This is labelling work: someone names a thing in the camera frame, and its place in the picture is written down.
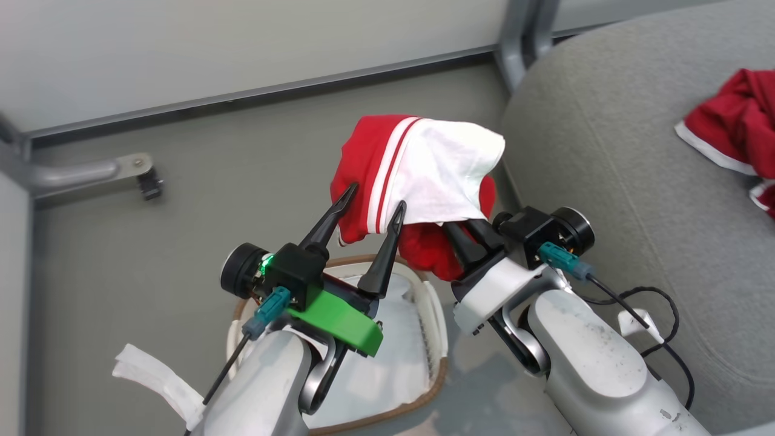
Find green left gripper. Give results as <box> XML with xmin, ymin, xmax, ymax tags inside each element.
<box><xmin>287</xmin><ymin>182</ymin><xmax>407</xmax><ymax>358</ymax></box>

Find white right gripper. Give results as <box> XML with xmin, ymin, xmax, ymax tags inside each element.
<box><xmin>441</xmin><ymin>217</ymin><xmax>562</xmax><ymax>337</ymax></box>

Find red and white shorts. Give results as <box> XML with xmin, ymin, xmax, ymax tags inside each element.
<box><xmin>329</xmin><ymin>113</ymin><xmax>507</xmax><ymax>283</ymax></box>

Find red Bulls jersey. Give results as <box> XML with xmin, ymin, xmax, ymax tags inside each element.
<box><xmin>674</xmin><ymin>68</ymin><xmax>775</xmax><ymax>220</ymax></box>

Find grey fabric sofa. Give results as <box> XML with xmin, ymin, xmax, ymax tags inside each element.
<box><xmin>501</xmin><ymin>0</ymin><xmax>775</xmax><ymax>436</ymax></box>

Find white laundry basket brown rim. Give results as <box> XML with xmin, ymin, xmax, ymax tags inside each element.
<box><xmin>226</xmin><ymin>254</ymin><xmax>450</xmax><ymax>436</ymax></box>

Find small black caster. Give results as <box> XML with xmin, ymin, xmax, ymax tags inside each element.
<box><xmin>137</xmin><ymin>167</ymin><xmax>163</xmax><ymax>202</ymax></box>

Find black right cable teal plug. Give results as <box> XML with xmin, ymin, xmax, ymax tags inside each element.
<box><xmin>538</xmin><ymin>242</ymin><xmax>696</xmax><ymax>411</ymax></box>

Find black cable teal plug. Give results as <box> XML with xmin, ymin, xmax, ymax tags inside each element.
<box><xmin>185</xmin><ymin>286</ymin><xmax>292</xmax><ymax>436</ymax></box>
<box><xmin>538</xmin><ymin>242</ymin><xmax>696</xmax><ymax>411</ymax></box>

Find black left cable teal plug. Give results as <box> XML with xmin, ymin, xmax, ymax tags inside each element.
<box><xmin>185</xmin><ymin>286</ymin><xmax>292</xmax><ymax>436</ymax></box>

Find grey partition bottom rail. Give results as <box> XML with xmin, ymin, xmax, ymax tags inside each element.
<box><xmin>24</xmin><ymin>44</ymin><xmax>504</xmax><ymax>150</ymax></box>

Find white cable clip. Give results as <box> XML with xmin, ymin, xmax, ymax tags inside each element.
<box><xmin>617</xmin><ymin>308</ymin><xmax>658</xmax><ymax>337</ymax></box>

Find grey double partition post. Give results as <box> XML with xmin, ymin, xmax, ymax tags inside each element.
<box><xmin>493</xmin><ymin>0</ymin><xmax>562</xmax><ymax>95</ymax></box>

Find white strap on arm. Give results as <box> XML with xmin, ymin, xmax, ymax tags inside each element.
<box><xmin>112</xmin><ymin>343</ymin><xmax>208</xmax><ymax>432</ymax></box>

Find grey partition foot bracket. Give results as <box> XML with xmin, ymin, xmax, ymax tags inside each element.
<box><xmin>0</xmin><ymin>152</ymin><xmax>154</xmax><ymax>199</ymax></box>

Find grey partition corner post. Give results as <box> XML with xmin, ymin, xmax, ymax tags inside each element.
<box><xmin>0</xmin><ymin>111</ymin><xmax>32</xmax><ymax>159</ymax></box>

